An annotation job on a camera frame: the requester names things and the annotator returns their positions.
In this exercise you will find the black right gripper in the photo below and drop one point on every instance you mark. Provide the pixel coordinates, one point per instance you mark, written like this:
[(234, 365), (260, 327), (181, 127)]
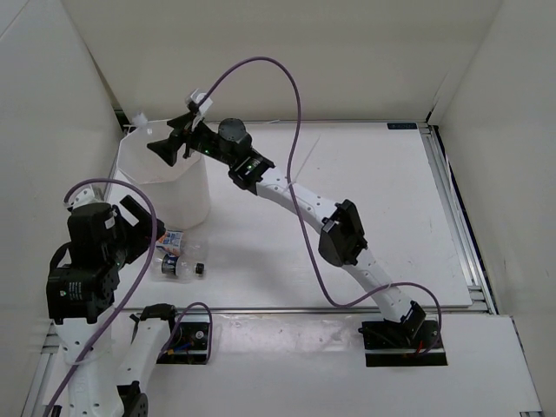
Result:
[(168, 148)]

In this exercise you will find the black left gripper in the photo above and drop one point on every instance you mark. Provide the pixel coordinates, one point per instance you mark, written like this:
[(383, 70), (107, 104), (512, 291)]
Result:
[(141, 231)]

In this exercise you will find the black cap dark label bottle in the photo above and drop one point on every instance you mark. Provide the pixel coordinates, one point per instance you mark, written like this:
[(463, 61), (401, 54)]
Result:
[(176, 268)]

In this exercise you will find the clear plastic bottle no label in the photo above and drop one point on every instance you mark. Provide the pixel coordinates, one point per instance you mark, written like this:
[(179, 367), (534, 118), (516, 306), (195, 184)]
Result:
[(138, 121)]

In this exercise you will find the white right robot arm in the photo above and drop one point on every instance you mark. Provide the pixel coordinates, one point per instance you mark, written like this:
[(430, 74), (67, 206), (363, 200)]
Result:
[(342, 241)]

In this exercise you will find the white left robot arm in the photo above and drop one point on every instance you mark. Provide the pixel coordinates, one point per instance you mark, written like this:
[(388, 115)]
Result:
[(80, 292)]

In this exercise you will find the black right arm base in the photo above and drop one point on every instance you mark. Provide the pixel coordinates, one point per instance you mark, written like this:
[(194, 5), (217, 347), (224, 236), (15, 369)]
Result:
[(384, 348)]

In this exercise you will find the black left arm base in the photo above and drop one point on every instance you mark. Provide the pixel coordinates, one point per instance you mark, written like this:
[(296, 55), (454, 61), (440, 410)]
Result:
[(191, 344)]

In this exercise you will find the white octagonal plastic bin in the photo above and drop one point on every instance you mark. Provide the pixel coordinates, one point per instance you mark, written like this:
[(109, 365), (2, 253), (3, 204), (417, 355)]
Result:
[(179, 193)]

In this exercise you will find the orange blue label bottle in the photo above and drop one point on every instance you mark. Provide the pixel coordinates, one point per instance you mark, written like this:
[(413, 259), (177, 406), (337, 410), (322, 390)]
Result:
[(177, 242)]

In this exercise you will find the blue label sticker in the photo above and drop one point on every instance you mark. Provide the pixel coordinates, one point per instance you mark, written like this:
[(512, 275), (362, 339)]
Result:
[(401, 125)]

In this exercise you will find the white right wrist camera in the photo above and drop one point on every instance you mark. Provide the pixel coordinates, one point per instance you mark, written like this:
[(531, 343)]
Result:
[(198, 106)]

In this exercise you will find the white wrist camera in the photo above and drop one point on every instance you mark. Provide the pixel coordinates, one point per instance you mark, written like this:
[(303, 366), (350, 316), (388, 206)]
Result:
[(198, 106), (87, 195)]

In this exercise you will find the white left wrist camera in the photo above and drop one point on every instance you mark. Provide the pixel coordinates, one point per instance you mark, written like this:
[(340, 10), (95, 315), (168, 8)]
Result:
[(87, 195)]

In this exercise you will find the aluminium frame rail right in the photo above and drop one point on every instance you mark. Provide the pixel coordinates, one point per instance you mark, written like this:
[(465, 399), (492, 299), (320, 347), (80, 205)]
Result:
[(463, 237)]

